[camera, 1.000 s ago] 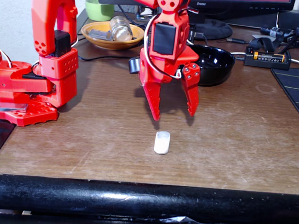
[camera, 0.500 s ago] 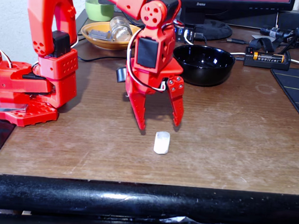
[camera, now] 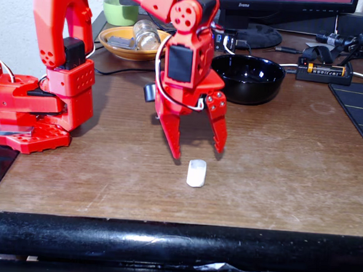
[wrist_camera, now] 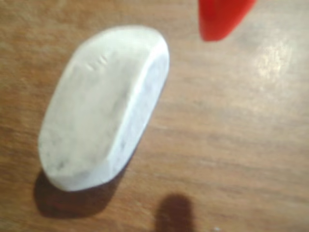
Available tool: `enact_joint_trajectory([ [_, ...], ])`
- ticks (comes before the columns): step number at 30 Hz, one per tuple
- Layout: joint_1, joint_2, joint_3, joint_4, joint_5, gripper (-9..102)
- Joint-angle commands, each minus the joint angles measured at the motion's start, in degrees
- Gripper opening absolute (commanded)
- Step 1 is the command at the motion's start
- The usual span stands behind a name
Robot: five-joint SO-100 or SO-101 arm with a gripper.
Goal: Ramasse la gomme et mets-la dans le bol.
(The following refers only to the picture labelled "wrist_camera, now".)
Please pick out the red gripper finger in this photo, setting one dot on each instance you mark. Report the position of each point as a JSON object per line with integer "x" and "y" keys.
{"x": 217, "y": 19}

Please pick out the white eraser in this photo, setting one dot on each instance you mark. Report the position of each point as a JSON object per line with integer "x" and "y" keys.
{"x": 96, "y": 108}

